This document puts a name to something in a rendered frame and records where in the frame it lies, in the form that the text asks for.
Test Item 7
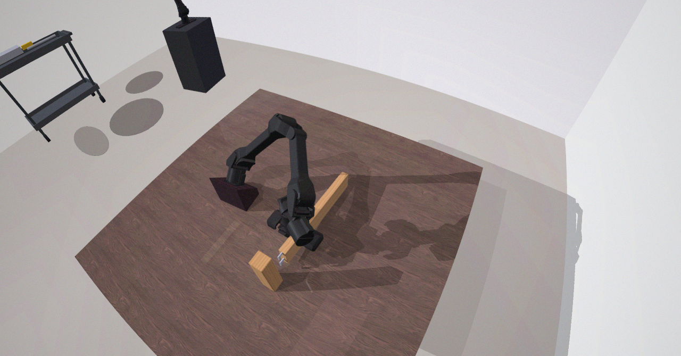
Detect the wooden post with slot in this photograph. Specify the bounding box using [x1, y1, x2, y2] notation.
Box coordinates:
[248, 250, 283, 292]

